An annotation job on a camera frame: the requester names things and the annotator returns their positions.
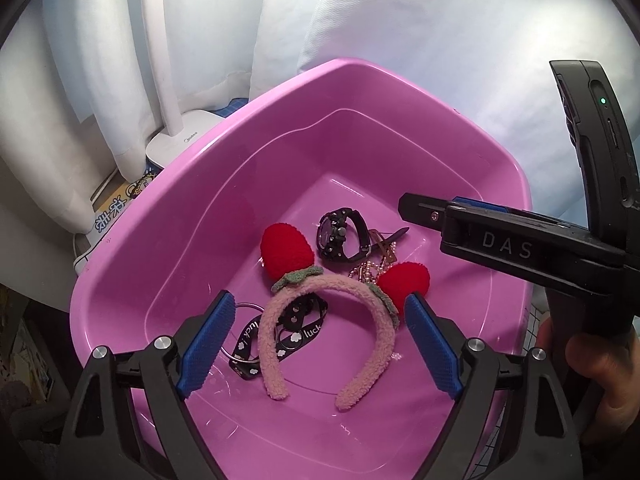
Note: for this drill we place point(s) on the brown hair clip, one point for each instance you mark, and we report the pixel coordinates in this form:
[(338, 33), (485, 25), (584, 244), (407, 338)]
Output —
[(387, 255)]

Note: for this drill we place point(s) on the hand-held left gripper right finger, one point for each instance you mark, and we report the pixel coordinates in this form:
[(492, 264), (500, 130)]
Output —
[(434, 347)]

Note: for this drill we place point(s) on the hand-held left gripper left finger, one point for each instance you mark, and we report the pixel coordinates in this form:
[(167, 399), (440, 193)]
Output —
[(207, 345)]

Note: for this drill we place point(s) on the blue white printed box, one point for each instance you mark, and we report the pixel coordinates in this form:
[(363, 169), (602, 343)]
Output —
[(107, 217)]

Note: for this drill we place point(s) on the person's right hand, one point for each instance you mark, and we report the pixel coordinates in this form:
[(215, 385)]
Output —
[(602, 360)]

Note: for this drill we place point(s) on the blue grid mat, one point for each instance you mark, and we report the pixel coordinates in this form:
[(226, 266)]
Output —
[(232, 106)]

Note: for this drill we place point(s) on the pink plastic basin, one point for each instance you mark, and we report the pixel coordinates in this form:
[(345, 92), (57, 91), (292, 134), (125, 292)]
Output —
[(300, 160)]

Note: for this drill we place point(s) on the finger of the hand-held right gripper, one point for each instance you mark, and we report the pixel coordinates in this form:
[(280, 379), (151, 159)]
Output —
[(505, 245)]

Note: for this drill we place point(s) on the black digital wristwatch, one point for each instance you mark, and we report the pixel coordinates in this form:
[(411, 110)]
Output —
[(332, 232)]

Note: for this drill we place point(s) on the white desk lamp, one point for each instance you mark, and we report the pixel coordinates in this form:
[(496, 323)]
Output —
[(165, 60)]

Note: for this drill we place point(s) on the pink fuzzy strawberry headband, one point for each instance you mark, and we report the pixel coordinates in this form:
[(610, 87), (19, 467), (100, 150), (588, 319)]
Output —
[(280, 320)]

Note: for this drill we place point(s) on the white curtain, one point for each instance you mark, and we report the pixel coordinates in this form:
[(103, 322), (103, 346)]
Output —
[(425, 35)]

